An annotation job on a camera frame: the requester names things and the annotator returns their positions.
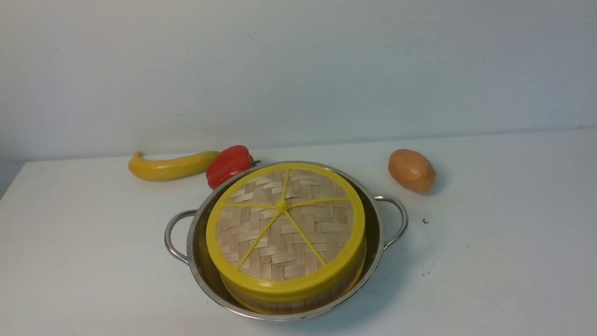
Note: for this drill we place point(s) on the yellow woven bamboo steamer lid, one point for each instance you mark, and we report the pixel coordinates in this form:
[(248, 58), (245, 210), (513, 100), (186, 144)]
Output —
[(285, 231)]

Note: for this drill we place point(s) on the yellow-rimmed bamboo steamer basket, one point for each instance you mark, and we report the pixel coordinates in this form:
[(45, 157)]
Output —
[(311, 302)]

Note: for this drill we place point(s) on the stainless steel pot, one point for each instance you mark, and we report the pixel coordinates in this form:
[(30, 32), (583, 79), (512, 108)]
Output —
[(386, 220)]

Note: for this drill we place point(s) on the red bell pepper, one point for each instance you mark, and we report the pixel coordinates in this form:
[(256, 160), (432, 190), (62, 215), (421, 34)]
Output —
[(229, 163)]

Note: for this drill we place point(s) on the yellow banana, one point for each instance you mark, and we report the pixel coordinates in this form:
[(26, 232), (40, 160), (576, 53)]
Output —
[(171, 169)]

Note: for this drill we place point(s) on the brown potato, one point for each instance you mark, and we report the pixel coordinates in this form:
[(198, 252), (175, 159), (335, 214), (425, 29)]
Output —
[(412, 170)]

